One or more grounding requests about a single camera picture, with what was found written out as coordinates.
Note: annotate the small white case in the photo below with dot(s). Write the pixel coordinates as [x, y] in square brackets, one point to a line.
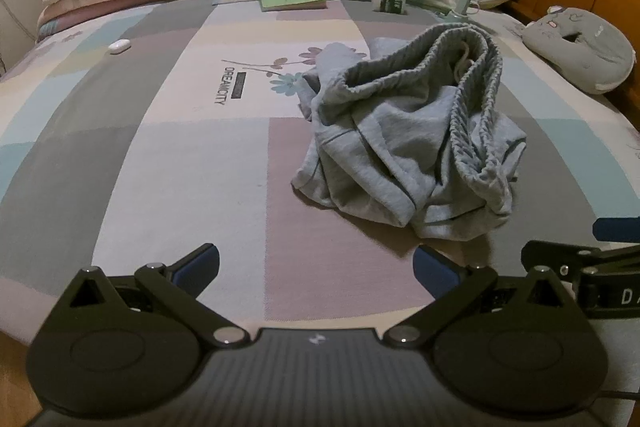
[120, 46]

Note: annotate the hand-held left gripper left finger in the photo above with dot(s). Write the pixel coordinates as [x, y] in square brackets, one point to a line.
[197, 266]

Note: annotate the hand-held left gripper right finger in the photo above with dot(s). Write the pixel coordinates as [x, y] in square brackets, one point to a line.
[434, 271]

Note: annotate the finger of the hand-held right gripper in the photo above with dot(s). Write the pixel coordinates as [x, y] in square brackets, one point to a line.
[555, 257]
[617, 228]

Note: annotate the grey plush cushion with hole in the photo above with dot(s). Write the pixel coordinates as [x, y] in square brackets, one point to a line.
[565, 57]

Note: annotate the green and white tissue packet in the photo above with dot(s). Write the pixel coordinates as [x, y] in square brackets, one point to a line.
[389, 1]

